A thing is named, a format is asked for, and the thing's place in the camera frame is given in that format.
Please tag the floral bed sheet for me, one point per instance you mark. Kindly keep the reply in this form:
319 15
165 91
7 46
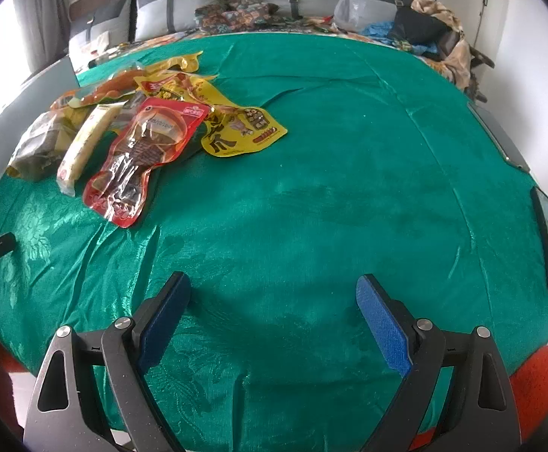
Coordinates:
322 26

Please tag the grey tablet device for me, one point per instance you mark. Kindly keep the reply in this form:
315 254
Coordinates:
503 143

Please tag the gold nut snack bag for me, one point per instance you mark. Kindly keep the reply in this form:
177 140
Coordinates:
43 145

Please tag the clear plastic bag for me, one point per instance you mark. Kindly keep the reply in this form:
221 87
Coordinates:
348 15

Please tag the red fish snack packet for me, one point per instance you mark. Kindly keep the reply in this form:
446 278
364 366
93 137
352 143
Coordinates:
155 136

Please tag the green satin tablecloth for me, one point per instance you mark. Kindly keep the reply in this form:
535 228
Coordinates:
383 169

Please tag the cream yellow snack bar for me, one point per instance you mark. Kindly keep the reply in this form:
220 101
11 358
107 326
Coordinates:
81 148

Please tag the clear label snack packet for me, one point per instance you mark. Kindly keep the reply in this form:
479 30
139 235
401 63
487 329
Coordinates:
127 112

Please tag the beige patterned cloth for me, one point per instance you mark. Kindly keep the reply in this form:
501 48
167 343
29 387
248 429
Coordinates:
440 11

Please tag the patterned folded blanket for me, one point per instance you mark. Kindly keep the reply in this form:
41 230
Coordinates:
232 16

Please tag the blue plastic bag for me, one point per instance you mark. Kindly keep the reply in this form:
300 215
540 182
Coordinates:
379 32

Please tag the dark wooden chair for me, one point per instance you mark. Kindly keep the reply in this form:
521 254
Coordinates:
478 70

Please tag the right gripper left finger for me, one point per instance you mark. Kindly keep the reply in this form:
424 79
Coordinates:
65 412

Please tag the yellow chicken feet packet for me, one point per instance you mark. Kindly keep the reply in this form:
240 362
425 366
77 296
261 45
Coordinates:
232 129

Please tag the large sausage packet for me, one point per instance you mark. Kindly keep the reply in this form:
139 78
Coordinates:
121 84

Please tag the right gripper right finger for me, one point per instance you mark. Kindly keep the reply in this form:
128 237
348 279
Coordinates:
454 393

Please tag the grey curtain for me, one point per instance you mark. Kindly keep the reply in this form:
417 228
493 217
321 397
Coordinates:
46 31

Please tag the grey white pillow leftmost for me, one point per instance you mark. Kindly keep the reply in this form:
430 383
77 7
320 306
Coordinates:
112 18

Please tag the yellow foil snack packet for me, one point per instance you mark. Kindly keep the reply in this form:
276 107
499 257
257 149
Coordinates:
185 63

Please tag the black bag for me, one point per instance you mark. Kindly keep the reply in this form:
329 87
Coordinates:
417 28

